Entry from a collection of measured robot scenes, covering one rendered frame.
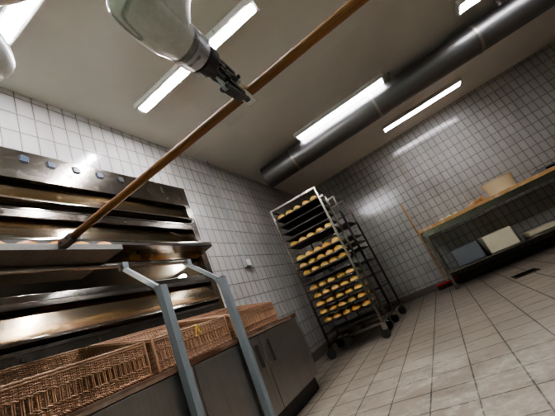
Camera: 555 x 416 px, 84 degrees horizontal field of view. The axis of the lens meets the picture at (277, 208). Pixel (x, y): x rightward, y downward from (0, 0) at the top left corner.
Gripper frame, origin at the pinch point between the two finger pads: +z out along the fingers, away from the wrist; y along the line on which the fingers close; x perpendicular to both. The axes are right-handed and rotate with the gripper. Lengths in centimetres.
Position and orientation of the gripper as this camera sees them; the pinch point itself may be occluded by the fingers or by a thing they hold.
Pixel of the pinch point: (245, 93)
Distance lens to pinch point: 97.6
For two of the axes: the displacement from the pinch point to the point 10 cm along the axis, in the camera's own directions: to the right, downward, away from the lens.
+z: 4.7, 1.2, 8.8
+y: 3.9, 8.6, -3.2
